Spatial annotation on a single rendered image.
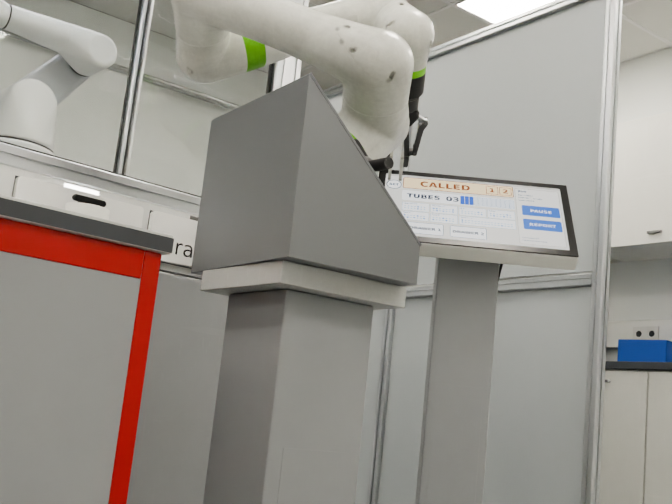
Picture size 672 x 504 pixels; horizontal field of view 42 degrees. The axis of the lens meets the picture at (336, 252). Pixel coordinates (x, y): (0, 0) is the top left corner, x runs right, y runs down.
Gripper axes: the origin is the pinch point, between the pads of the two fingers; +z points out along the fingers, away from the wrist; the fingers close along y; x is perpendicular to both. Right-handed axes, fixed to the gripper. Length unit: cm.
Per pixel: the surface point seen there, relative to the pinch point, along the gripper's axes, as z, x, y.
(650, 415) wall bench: 184, -94, -126
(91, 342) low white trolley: -28, 95, 42
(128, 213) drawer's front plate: 0, 29, 58
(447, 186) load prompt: 17.3, -18.2, -14.6
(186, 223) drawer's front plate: 7, 22, 47
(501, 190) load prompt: 17.3, -18.7, -29.2
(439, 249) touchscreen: 19.2, 7.1, -12.9
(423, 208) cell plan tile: 17.3, -7.1, -8.3
